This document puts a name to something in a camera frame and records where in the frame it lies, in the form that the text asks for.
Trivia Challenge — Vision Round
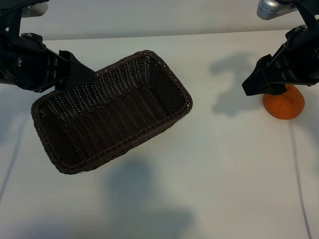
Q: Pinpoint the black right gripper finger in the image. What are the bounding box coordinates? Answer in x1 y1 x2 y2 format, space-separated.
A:
241 54 273 97
264 84 287 97

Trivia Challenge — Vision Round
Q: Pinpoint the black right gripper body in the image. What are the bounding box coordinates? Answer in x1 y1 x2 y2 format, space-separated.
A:
265 24 319 88

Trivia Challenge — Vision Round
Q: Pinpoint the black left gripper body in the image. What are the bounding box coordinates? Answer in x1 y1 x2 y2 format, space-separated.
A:
0 29 66 93

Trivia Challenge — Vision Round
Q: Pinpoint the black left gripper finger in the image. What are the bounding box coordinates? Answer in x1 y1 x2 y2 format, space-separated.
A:
59 50 97 85
54 81 75 92

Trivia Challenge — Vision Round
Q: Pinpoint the orange fruit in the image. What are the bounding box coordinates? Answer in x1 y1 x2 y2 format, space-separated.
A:
263 84 306 120

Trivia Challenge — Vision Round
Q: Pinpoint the dark brown woven basket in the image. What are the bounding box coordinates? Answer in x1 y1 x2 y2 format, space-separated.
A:
31 49 193 176

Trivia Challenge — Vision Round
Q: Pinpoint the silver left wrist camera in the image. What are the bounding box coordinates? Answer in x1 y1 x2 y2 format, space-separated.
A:
19 0 49 18

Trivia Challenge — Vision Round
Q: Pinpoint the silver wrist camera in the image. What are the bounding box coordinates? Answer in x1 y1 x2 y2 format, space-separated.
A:
19 0 49 18
256 0 300 20

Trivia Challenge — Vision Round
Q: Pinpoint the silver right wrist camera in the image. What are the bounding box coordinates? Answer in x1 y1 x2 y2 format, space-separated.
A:
256 0 300 20

